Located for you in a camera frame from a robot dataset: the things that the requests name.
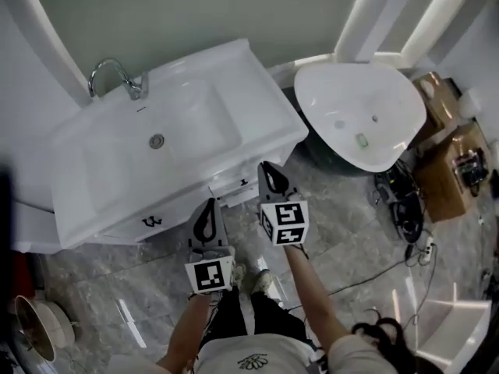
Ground chrome faucet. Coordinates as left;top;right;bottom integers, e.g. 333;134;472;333
88;57;150;101

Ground person's right forearm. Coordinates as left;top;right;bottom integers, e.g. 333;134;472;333
282;243;354;352

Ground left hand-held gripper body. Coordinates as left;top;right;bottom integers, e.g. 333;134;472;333
183;245;235;297

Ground person's left forearm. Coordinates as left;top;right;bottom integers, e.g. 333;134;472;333
155;291;221;369

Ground round brown and white bowl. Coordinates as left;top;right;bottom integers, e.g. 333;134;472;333
13;294;76;362

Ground white drawer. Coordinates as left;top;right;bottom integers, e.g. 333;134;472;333
209;174;263;210

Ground white power strip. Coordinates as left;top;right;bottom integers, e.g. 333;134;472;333
423;235;437;263

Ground large cardboard box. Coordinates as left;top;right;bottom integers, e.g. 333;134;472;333
413;124;493;224

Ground person's right shoe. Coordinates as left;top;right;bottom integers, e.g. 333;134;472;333
250;269;274;296

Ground white vanity cabinet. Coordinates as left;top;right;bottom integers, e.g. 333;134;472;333
99;146;292;245

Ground flat cardboard box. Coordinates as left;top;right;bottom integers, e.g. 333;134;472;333
410;71;463;132

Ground person's beige shirt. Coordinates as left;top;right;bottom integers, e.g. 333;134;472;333
104;331;395;374

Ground person's left shoe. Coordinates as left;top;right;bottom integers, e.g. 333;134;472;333
231;263;248;288

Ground black electronic device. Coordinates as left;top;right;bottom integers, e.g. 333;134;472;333
451;149;490;189

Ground person's shoe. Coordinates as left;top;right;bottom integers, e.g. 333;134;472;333
250;269;274;296
231;263;248;288

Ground person's black trousers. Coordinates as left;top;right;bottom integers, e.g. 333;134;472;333
202;284;313;350

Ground tangle of black cables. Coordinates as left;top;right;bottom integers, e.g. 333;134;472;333
372;157;440;272

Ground white open box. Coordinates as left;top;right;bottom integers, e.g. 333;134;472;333
413;297;493;366

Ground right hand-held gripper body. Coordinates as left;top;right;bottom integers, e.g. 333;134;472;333
259;188;310;248

